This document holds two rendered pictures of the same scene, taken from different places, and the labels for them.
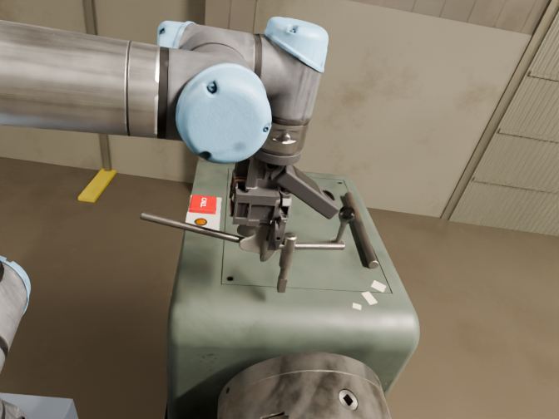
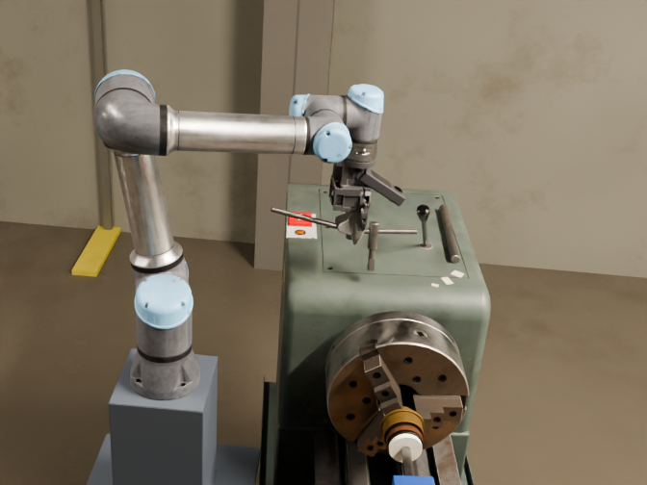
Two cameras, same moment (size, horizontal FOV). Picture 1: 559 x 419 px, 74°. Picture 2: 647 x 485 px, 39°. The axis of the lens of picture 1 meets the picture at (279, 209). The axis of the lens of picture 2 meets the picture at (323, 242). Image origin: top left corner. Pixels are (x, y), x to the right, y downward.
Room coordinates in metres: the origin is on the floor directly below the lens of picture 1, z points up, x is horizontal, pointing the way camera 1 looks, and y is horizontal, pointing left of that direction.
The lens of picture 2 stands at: (-1.32, -0.15, 2.34)
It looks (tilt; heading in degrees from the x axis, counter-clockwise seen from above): 29 degrees down; 7
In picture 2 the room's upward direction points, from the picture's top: 5 degrees clockwise
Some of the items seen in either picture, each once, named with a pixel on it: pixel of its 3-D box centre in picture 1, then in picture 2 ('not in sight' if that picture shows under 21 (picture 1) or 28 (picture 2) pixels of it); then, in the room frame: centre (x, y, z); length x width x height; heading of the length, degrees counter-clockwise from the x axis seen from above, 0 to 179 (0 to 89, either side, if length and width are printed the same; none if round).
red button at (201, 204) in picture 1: (203, 205); (299, 220); (0.72, 0.18, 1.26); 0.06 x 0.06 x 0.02; 11
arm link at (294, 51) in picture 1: (288, 71); (362, 113); (0.47, 0.02, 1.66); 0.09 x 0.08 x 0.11; 110
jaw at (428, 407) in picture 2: not in sight; (440, 409); (0.27, -0.23, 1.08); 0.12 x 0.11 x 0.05; 101
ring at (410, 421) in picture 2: not in sight; (402, 431); (0.18, -0.15, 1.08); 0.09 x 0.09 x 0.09; 11
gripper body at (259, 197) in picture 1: (264, 181); (352, 182); (0.47, 0.03, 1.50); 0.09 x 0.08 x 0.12; 107
